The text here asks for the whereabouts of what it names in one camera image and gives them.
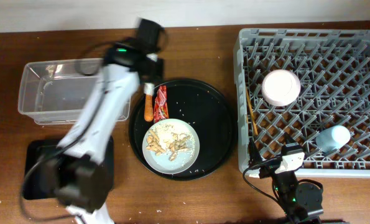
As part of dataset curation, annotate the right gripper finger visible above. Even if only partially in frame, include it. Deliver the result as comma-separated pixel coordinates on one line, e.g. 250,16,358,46
284,133,305,153
248,139,262,165

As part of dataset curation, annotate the orange carrot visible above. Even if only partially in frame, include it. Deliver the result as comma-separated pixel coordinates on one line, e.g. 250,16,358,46
144,94,154,122

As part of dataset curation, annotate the red snack wrapper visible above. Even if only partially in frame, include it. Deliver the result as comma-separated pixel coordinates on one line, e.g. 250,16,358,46
154,85,169,123

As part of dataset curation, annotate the light blue cup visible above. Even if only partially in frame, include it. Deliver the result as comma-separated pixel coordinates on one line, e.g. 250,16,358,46
316,125,351,152

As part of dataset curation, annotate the wooden chopstick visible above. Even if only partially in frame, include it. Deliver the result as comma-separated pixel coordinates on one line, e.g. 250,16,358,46
246,89,259,137

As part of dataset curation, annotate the white pink bowl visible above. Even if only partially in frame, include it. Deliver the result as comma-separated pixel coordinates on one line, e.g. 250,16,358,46
261,70,301,106

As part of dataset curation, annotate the grey plate with food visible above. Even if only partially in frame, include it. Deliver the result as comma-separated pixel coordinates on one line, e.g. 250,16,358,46
141,118,200,175

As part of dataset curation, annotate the white tissue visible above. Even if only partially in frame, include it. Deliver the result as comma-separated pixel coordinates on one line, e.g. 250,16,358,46
144,83,155,96

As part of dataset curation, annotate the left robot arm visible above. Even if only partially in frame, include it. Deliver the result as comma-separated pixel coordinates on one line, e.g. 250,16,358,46
34,43,163,223

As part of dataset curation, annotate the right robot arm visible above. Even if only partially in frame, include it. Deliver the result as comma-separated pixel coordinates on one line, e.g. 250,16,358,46
243,133,323,223

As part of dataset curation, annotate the grey dishwasher rack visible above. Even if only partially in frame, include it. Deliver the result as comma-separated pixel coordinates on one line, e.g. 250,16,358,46
233,28,370,179

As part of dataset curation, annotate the round black tray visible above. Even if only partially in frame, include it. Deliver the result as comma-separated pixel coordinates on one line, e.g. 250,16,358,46
129,78,238,181

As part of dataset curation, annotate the clear plastic bin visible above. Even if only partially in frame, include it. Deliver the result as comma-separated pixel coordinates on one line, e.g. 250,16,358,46
17,57,132,126

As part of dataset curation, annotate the black rectangular tray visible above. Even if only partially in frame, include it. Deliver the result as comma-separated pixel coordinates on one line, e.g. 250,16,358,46
22,136,114,200

